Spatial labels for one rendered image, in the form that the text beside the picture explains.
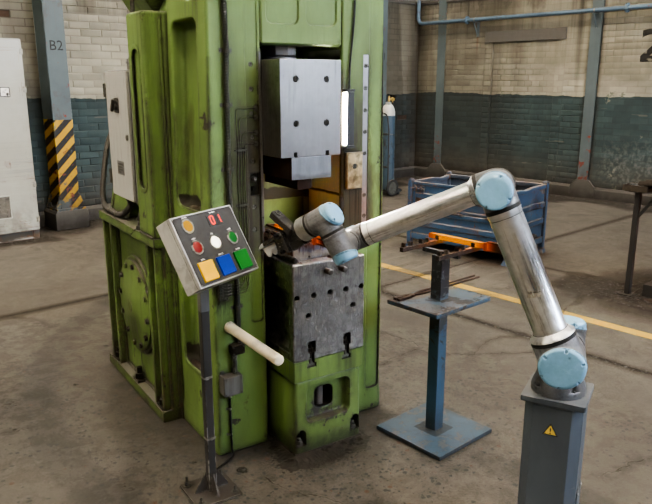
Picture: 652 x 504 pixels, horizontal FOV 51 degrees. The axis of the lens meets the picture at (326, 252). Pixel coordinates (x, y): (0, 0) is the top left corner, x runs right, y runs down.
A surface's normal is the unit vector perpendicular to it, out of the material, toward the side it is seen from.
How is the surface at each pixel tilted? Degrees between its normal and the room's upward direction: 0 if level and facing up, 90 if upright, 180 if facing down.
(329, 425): 89
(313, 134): 90
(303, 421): 89
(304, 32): 90
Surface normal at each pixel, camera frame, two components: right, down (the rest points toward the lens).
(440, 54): -0.74, 0.16
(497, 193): -0.37, 0.11
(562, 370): -0.29, 0.31
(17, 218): 0.68, 0.18
